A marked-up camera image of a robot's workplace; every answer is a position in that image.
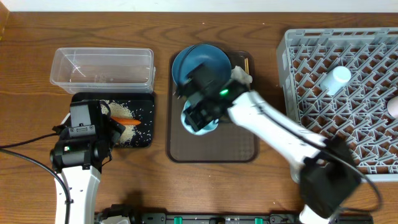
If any light blue bowl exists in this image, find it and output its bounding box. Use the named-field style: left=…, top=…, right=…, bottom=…
left=180, top=101, right=219, bottom=136

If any orange carrot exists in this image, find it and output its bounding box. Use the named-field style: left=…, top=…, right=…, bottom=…
left=111, top=116, right=141, bottom=126

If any white rice pile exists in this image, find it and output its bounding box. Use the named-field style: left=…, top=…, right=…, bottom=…
left=101, top=100, right=155, bottom=148

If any dark blue plate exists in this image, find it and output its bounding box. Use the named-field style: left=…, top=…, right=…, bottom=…
left=172, top=44, right=232, bottom=90

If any light blue cup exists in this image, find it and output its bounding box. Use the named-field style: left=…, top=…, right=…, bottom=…
left=320, top=66, right=352, bottom=96

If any white pink cup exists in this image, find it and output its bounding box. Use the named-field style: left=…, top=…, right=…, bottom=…
left=387, top=96, right=398, bottom=119

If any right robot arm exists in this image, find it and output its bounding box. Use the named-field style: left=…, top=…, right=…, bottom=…
left=172, top=63, right=361, bottom=223

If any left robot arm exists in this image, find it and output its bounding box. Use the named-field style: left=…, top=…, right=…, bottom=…
left=50, top=100, right=125, bottom=223

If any grey dishwasher rack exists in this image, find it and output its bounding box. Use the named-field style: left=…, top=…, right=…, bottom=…
left=277, top=27, right=397, bottom=182

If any crumpled white tissue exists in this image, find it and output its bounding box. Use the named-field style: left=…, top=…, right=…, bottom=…
left=231, top=66, right=252, bottom=85

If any wooden chopstick left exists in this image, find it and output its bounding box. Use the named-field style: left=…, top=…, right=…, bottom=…
left=244, top=58, right=249, bottom=74

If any brown serving tray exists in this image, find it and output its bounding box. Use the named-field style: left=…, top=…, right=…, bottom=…
left=165, top=50, right=260, bottom=164

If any black tray bin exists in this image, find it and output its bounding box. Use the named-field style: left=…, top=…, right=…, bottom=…
left=72, top=93, right=155, bottom=148

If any clear plastic bin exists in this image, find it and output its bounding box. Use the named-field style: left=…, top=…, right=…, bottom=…
left=50, top=47, right=155, bottom=94

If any left black cable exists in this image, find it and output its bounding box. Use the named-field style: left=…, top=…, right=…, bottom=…
left=0, top=133, right=73, bottom=224

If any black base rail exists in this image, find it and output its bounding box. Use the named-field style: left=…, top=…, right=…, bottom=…
left=93, top=205, right=374, bottom=224

